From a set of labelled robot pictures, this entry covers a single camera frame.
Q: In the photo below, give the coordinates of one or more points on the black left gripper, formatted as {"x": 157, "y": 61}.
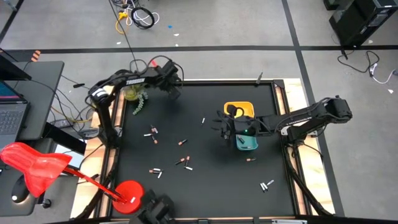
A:
{"x": 174, "y": 92}

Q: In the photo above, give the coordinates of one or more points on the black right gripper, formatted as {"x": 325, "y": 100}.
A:
{"x": 245, "y": 126}

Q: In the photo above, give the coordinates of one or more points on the teal plastic bin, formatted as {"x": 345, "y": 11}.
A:
{"x": 248, "y": 143}

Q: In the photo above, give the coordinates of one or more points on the yellow plastic bin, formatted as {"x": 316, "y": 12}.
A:
{"x": 248, "y": 109}

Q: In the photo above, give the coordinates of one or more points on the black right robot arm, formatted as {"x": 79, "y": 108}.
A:
{"x": 298, "y": 119}

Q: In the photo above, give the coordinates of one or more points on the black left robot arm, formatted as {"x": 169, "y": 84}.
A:
{"x": 136, "y": 81}

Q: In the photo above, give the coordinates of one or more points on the small potted succulent plant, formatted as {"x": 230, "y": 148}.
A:
{"x": 136, "y": 96}

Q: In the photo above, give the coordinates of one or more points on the black table mat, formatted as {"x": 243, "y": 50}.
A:
{"x": 217, "y": 186}

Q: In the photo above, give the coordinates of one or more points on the grey clamp lever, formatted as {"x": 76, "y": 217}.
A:
{"x": 259, "y": 78}

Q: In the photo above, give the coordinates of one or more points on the white metal mounting plate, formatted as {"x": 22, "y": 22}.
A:
{"x": 284, "y": 130}

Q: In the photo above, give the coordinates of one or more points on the black marker pen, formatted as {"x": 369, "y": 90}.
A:
{"x": 78, "y": 85}

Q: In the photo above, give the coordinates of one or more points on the white tablet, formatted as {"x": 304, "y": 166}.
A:
{"x": 74, "y": 157}

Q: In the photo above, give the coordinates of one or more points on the black desk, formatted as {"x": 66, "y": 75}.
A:
{"x": 43, "y": 90}

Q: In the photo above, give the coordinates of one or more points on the orange black striped tag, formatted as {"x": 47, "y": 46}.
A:
{"x": 35, "y": 56}

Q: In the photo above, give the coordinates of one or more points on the dark grey side table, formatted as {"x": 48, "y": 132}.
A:
{"x": 59, "y": 196}

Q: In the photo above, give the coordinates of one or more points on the red desk lamp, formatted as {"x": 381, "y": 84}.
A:
{"x": 37, "y": 168}

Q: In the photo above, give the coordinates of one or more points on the grey laptop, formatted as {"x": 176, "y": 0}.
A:
{"x": 11, "y": 118}

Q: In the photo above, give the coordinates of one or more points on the black monitor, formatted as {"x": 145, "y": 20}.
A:
{"x": 9, "y": 70}

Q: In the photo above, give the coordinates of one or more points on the black caster wheel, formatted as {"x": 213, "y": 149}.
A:
{"x": 46, "y": 203}

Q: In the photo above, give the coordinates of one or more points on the black equipment cabinet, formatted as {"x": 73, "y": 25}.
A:
{"x": 357, "y": 21}

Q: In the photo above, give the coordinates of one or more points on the black computer mouse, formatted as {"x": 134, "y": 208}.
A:
{"x": 20, "y": 189}

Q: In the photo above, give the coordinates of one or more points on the black table frame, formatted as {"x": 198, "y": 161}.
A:
{"x": 217, "y": 82}

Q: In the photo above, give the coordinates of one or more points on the silver metal bracket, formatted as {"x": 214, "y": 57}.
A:
{"x": 289, "y": 221}

